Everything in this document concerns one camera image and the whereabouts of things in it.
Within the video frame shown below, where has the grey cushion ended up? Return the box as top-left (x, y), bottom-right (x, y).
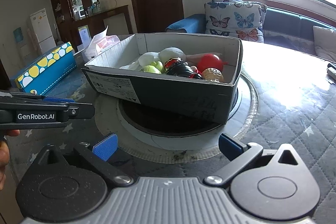
top-left (313, 26), bottom-right (336, 62)

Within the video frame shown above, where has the white plush doll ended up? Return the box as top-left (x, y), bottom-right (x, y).
top-left (120, 47), bottom-right (186, 71)

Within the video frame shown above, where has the red round toy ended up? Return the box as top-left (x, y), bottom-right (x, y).
top-left (197, 53), bottom-right (228, 72)

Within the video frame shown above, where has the white remote control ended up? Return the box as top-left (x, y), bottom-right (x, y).
top-left (327, 67), bottom-right (336, 81)

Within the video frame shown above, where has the blue dotted box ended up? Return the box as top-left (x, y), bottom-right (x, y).
top-left (10, 42), bottom-right (77, 95)

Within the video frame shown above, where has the black cardboard box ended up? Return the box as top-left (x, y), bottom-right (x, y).
top-left (83, 32), bottom-right (243, 124)

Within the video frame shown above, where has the dark wooden cabinet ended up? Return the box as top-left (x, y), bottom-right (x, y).
top-left (48, 0), bottom-right (133, 50)

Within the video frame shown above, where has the white refrigerator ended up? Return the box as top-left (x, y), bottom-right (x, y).
top-left (28, 9), bottom-right (56, 55)

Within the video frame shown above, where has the white tissue pack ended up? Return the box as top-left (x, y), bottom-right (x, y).
top-left (82, 26), bottom-right (120, 62)

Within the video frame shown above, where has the pirate figurine toy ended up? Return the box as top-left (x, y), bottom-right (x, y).
top-left (163, 58), bottom-right (203, 80)

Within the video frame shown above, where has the butterfly print pillow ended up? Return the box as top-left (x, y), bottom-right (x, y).
top-left (205, 0), bottom-right (268, 43)

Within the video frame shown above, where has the black remote control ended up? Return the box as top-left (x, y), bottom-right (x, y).
top-left (327, 63), bottom-right (336, 70)

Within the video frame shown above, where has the blue sofa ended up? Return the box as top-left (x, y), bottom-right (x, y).
top-left (166, 7), bottom-right (335, 55)

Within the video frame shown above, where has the green frog toy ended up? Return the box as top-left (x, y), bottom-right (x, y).
top-left (140, 61), bottom-right (163, 74)

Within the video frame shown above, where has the white round turntable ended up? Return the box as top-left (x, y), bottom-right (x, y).
top-left (94, 75), bottom-right (259, 164)

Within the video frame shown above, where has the person left hand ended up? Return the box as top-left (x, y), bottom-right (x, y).
top-left (0, 130), bottom-right (20, 191)

